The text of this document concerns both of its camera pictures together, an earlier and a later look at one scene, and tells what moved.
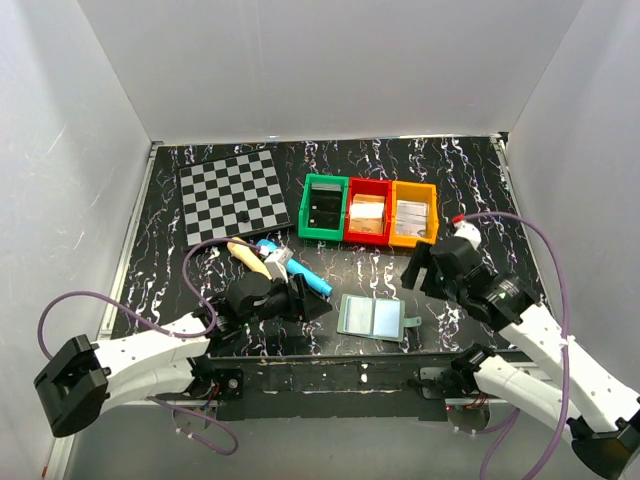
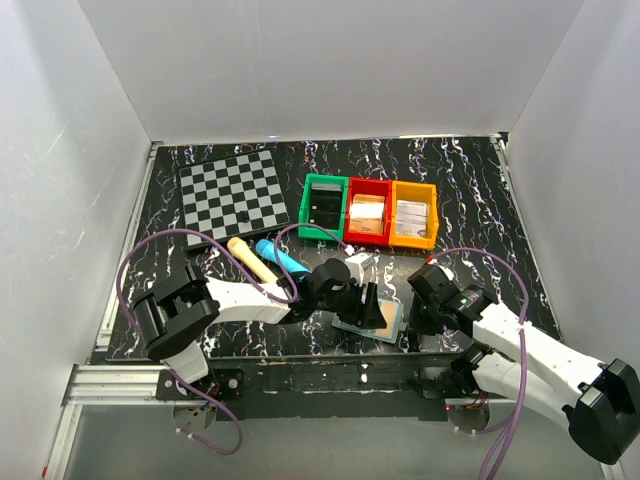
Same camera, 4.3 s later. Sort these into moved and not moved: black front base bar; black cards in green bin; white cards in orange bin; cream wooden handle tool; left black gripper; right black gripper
Moved: right black gripper; left black gripper
Not moved: black front base bar; white cards in orange bin; cream wooden handle tool; black cards in green bin
